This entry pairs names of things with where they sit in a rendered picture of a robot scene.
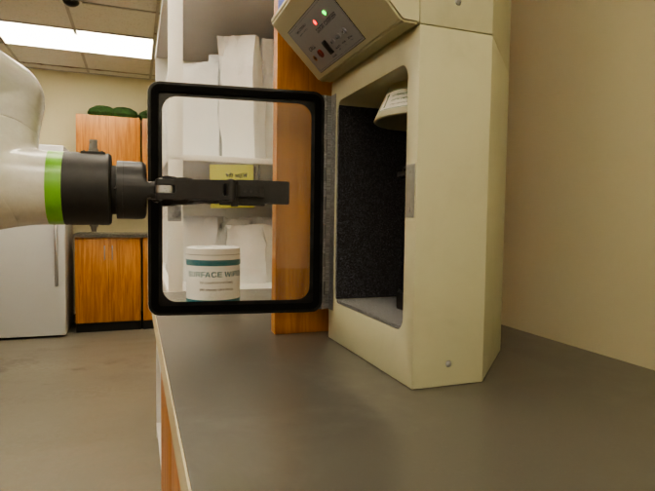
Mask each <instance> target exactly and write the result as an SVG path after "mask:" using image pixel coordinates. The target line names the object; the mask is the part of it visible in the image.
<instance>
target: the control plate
mask: <svg viewBox="0 0 655 491"><path fill-rule="evenodd" d="M322 9H324V10H325V11H326V12H327V15H326V16H325V15H324V14H323V13H322ZM313 19H314V20H315V21H316V22H317V23H318V25H315V24H314V23H313ZM342 28H345V29H346V30H347V33H344V34H343V33H342ZM336 33H339V35H340V36H341V39H339V38H338V39H336ZM288 34H289V36H290V37H291V38H292V40H293V41H294V42H295V43H296V44H297V46H298V47H299V48H300V49H301V50H302V52H303V53H304V54H305V55H307V57H308V58H309V59H310V60H311V61H312V63H313V64H314V65H315V66H316V67H317V69H318V70H319V71H320V72H321V73H322V72H323V71H325V70H326V69H327V68H329V67H330V66H331V65H332V64H334V63H335V62H336V61H338V60H339V59H340V58H342V57H343V56H345V55H346V54H347V53H348V52H350V51H351V50H352V49H354V48H355V47H356V46H358V45H359V44H360V43H362V42H363V41H364V40H365V37H364V35H363V34H362V33H361V31H360V30H359V29H358V28H357V26H356V25H355V24H354V23H353V22H352V21H351V20H350V18H349V17H348V16H347V15H346V13H345V12H344V11H343V9H342V8H341V7H340V6H339V4H338V3H337V2H336V0H315V1H314V2H313V3H312V4H311V6H310V7H309V8H308V9H307V10H306V12H305V13H304V14H303V15H302V16H301V18H300V19H299V20H298V21H297V22H296V24H295V25H294V26H293V27H292V28H291V30H290V31H289V32H288ZM331 38H332V39H334V41H335V44H333V43H332V44H331V42H330V41H331V40H330V39H331ZM324 40H326V41H327V43H328V44H329V45H330V47H331V48H332V49H333V50H334V53H333V54H332V55H331V54H330V53H329V52H328V51H327V50H326V48H325V47H324V46H323V45H322V42H323V41H324ZM317 50H321V51H322V52H323V53H324V55H325V56H324V57H320V56H319V55H318V53H317ZM313 56H315V57H316V58H317V59H318V60H314V59H313Z"/></svg>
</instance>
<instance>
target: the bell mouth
mask: <svg viewBox="0 0 655 491"><path fill-rule="evenodd" d="M407 87H408V80H405V81H401V82H398V83H396V84H393V85H392V86H390V87H389V89H388V92H387V94H386V95H385V97H384V99H383V102H382V104H381V106H380V108H379V110H378V113H377V115H376V117H375V119H374V121H373V123H374V124H375V125H376V126H377V127H380V128H383V129H388V130H394V131H403V132H406V131H407Z"/></svg>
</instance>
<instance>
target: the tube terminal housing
mask: <svg viewBox="0 0 655 491"><path fill-rule="evenodd" d="M511 5H512V0H419V22H418V23H417V24H416V25H414V26H413V27H412V28H411V29H409V30H408V31H406V32H405V33H403V34H402V35H400V36H399V37H397V38H396V39H394V40H393V41H391V42H390V43H389V44H387V45H386V46H384V47H383V48H381V49H380V50H378V51H377V52H375V53H374V54H372V55H371V56H369V57H367V58H366V59H365V60H363V61H362V62H360V63H359V64H357V65H356V66H354V67H353V68H351V69H350V70H348V71H347V72H345V73H344V74H342V75H341V76H339V77H338V78H337V79H335V80H334V81H332V88H331V95H334V94H336V129H335V195H334V260H333V310H330V309H328V337H329V338H331V339H332V340H334V341H336V342H337V343H339V344H340V345H342V346H344V347H345V348H347V349H348V350H350V351H352V352H353V353H355V354H356V355H358V356H359V357H361V358H363V359H365V360H366V361H368V362H370V363H371V364H373V365H374V366H376V367H377V368H379V369H381V370H382V371H384V372H385V373H387V374H389V375H390V376H392V377H393V378H395V379H397V380H398V381H400V382H401V383H403V384H404V385H406V386H408V387H409V388H411V389H412V390H414V389H423V388H432V387H440V386H449V385H458V384H467V383H476V382H482V380H483V378H484V377H485V375H486V373H487V371H488V370H489V368H490V366H491V365H492V364H493V362H494V360H495V358H496V357H497V355H498V353H499V351H500V345H501V314H502V283H503V252H504V222H505V191H506V161H507V129H508V99H509V66H510V35H511ZM405 80H408V87H407V131H406V164H407V165H410V164H415V184H414V218H410V217H406V218H405V264H404V309H403V323H402V326H401V327H400V329H396V328H394V327H392V326H390V325H388V324H385V323H383V322H381V321H377V320H375V319H372V318H370V317H368V316H366V315H363V314H361V313H359V312H356V311H354V310H352V309H350V308H347V307H345V306H343V305H340V304H338V303H337V302H336V300H337V299H336V298H335V233H336V168H337V111H338V106H339V105H346V106H357V107H367V108H377V109H379V108H380V106H381V104H382V102H383V99H384V97H385V95H386V94H387V92H388V89H389V87H390V86H392V85H393V84H396V83H398V82H401V81H405Z"/></svg>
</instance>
